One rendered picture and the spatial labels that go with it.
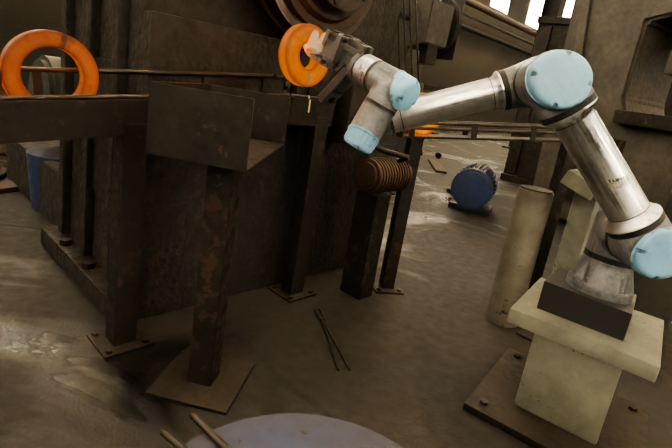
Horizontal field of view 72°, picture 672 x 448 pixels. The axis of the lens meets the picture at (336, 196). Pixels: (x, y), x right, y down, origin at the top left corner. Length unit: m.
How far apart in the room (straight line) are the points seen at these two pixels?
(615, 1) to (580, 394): 3.08
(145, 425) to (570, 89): 1.12
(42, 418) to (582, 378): 1.23
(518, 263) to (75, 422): 1.39
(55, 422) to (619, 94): 3.57
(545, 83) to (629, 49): 2.84
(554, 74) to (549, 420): 0.87
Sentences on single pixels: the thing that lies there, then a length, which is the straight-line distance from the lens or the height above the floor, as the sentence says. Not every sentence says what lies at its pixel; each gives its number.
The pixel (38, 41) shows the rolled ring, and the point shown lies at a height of 0.76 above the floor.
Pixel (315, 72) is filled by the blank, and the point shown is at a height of 0.79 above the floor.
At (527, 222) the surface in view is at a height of 0.41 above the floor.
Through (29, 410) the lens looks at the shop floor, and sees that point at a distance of 1.27.
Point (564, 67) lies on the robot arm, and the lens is 1.04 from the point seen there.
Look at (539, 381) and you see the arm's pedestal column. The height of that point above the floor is 0.12.
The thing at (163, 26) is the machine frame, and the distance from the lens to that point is 1.35.
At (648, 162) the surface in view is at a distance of 3.68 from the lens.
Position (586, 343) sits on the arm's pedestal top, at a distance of 1.26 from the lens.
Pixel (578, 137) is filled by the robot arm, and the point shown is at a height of 0.74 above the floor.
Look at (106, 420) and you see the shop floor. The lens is 1.21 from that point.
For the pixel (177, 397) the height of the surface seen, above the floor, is 0.01.
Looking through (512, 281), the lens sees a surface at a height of 0.18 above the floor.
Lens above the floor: 0.77
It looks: 14 degrees down
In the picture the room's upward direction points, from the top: 9 degrees clockwise
